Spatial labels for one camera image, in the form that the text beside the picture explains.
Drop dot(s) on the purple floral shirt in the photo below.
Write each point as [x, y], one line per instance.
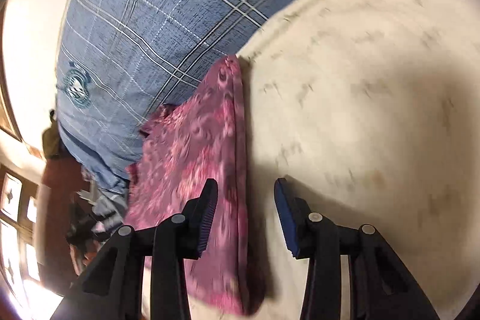
[184, 146]

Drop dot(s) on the dark olive cloth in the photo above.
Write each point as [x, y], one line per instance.
[52, 145]

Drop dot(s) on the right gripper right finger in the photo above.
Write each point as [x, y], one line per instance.
[293, 213]

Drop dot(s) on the wooden framed window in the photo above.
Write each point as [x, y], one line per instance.
[18, 218]

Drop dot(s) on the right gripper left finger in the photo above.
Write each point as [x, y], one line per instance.
[199, 213]

